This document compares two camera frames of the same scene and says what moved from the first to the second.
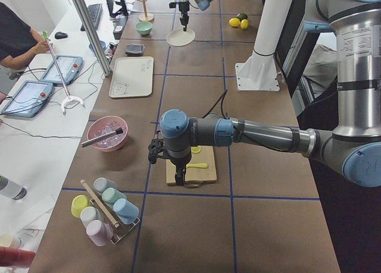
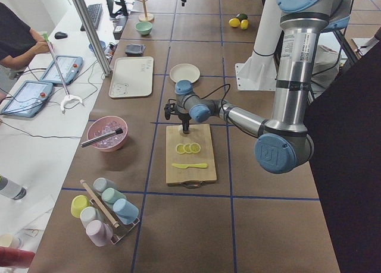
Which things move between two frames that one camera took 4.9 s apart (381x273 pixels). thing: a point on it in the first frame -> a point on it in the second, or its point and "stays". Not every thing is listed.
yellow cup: x=79 y=203 stays
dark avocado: x=242 y=16 stays
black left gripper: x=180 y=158 -> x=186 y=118
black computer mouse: x=61 y=35 stays
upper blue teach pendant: x=69 y=66 stays
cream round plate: x=179 y=37 -> x=184 y=71
